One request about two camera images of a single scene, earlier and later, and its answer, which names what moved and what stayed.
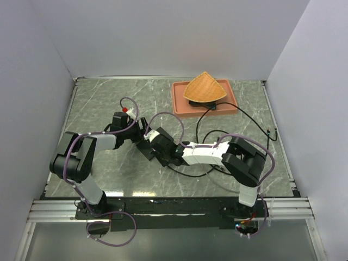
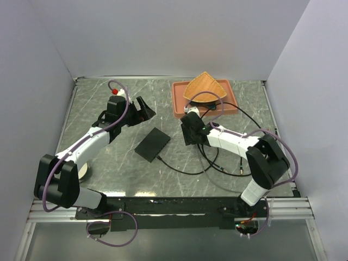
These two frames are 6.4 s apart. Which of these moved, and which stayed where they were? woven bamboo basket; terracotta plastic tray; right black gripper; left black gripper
Moved: left black gripper; right black gripper
Stayed: woven bamboo basket; terracotta plastic tray
